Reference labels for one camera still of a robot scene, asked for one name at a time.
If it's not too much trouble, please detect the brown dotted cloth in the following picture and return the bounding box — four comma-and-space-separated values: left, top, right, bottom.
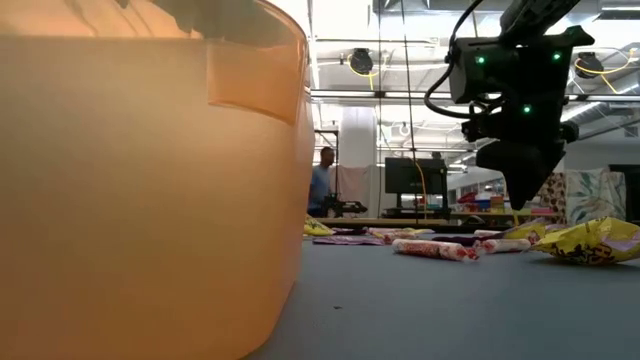
534, 172, 569, 225

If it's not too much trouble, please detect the white round column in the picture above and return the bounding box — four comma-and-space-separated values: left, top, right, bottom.
339, 105, 377, 169

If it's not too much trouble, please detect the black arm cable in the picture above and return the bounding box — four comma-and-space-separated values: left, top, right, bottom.
423, 0, 494, 121

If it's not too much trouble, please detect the person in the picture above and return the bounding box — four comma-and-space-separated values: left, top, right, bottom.
307, 146, 337, 219

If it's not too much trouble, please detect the black hanging cable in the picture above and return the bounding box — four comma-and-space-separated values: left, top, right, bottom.
377, 0, 384, 219
399, 0, 420, 225

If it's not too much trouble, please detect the black monitor stand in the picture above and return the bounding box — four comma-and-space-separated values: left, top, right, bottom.
382, 193, 451, 220

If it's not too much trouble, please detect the dark cabinet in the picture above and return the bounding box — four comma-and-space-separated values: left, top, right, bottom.
608, 163, 640, 225

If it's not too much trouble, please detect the black ceiling cable reel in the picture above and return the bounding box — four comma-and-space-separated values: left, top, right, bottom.
572, 46, 640, 95
346, 47, 390, 92

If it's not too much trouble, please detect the pink hanging cloth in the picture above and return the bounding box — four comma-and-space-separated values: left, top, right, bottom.
329, 164, 374, 211

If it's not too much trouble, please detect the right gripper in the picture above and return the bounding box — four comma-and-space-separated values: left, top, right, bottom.
459, 94, 581, 211

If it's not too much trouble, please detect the silver ceiling duct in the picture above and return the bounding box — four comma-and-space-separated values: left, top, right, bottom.
562, 82, 640, 144

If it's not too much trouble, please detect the long ceiling light bar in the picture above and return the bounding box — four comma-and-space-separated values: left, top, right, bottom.
377, 146, 476, 155
309, 88, 640, 107

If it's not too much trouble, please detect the thin yellow cable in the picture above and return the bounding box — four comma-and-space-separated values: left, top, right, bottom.
413, 160, 430, 220

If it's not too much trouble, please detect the orange plastic bin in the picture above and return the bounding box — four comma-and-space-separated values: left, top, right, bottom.
0, 0, 316, 360

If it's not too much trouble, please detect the black monitor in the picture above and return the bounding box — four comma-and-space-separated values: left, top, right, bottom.
383, 157, 449, 196

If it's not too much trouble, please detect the floral print cloth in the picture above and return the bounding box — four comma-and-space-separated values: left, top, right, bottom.
564, 168, 627, 226

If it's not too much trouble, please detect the long work table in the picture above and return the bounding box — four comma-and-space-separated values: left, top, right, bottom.
447, 209, 565, 220

